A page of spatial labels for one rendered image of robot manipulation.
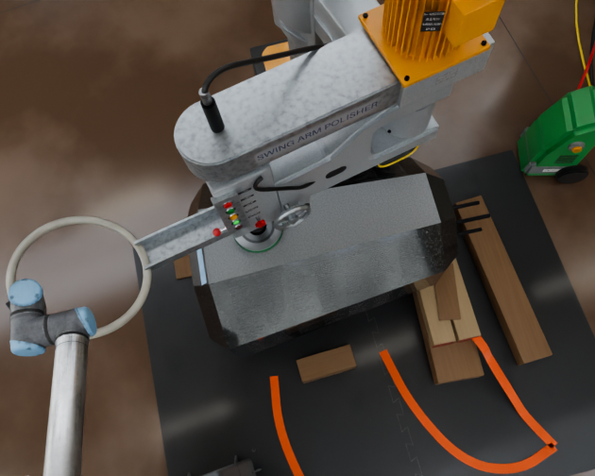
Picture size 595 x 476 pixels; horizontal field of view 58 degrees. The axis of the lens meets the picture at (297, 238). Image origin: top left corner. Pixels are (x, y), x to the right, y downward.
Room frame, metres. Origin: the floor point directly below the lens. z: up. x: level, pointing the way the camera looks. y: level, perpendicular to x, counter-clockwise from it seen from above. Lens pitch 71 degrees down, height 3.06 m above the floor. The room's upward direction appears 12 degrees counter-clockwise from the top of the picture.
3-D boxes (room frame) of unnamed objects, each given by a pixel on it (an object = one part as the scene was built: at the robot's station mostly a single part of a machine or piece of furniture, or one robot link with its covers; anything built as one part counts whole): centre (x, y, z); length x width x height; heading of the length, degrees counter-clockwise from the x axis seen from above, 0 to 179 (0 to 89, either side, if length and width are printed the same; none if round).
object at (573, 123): (1.26, -1.59, 0.43); 0.35 x 0.35 x 0.87; 78
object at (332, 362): (0.31, -0.02, 0.07); 0.30 x 0.12 x 0.12; 95
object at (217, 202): (0.72, 0.20, 1.41); 0.08 x 0.03 x 0.28; 105
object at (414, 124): (1.01, -0.48, 1.38); 0.19 x 0.19 x 0.20
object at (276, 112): (0.93, -0.18, 1.65); 0.96 x 0.25 x 0.17; 105
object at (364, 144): (0.93, -0.22, 1.34); 0.74 x 0.23 x 0.49; 105
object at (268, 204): (0.87, 0.08, 1.36); 0.36 x 0.22 x 0.45; 105
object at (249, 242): (0.85, 0.16, 0.91); 0.21 x 0.21 x 0.01
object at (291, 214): (0.76, 0.01, 1.23); 0.15 x 0.10 x 0.15; 105
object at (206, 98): (0.85, 0.16, 1.82); 0.04 x 0.04 x 0.17
